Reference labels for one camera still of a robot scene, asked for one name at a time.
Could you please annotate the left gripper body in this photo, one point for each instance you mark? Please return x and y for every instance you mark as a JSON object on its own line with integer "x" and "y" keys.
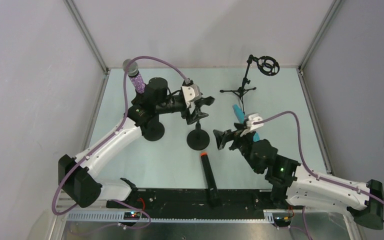
{"x": 186, "y": 114}

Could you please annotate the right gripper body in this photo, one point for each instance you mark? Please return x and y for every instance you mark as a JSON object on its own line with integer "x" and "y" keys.
{"x": 235, "y": 138}

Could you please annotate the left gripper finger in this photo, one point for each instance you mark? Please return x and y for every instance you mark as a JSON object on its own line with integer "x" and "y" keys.
{"x": 195, "y": 117}
{"x": 204, "y": 101}

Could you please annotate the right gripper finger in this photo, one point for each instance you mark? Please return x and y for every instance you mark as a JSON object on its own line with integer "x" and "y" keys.
{"x": 222, "y": 137}
{"x": 240, "y": 126}

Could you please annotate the blue microphone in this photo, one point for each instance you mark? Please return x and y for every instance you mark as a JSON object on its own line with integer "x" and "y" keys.
{"x": 241, "y": 118}

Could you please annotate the black fork clip stand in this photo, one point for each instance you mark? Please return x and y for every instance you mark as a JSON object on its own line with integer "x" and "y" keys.
{"x": 198, "y": 139}

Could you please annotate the black ring clip stand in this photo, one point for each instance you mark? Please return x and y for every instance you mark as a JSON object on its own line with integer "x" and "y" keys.
{"x": 153, "y": 131}

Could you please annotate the black microphone orange end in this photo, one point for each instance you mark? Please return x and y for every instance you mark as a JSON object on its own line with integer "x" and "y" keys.
{"x": 213, "y": 196}

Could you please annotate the black tripod shock mount stand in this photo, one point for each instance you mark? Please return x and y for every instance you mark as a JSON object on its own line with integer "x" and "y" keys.
{"x": 267, "y": 65}

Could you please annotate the purple glitter microphone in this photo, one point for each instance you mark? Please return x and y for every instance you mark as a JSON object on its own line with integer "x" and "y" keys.
{"x": 132, "y": 69}

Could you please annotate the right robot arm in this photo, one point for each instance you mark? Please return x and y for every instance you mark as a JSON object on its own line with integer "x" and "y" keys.
{"x": 293, "y": 184}

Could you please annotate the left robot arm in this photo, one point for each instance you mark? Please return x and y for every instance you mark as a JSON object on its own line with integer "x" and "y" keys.
{"x": 78, "y": 175}

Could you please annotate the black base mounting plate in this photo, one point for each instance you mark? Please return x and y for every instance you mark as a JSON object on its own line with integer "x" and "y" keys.
{"x": 193, "y": 203}

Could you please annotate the right controller board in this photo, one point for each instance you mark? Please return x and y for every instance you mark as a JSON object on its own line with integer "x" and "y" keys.
{"x": 282, "y": 222}

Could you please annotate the controller board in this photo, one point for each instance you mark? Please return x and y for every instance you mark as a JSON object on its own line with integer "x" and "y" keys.
{"x": 132, "y": 215}
{"x": 282, "y": 222}

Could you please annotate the left controller board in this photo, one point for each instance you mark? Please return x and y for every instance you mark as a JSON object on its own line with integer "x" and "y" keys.
{"x": 132, "y": 215}

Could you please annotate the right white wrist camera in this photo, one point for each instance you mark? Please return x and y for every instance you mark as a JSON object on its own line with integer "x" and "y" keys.
{"x": 252, "y": 122}

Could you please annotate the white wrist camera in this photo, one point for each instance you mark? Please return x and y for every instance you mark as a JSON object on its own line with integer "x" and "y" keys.
{"x": 252, "y": 122}
{"x": 191, "y": 94}

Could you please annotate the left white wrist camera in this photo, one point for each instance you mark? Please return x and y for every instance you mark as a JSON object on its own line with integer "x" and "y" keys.
{"x": 191, "y": 94}

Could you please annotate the white slotted cable duct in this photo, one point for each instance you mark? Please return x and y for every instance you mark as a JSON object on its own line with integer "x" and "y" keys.
{"x": 117, "y": 217}

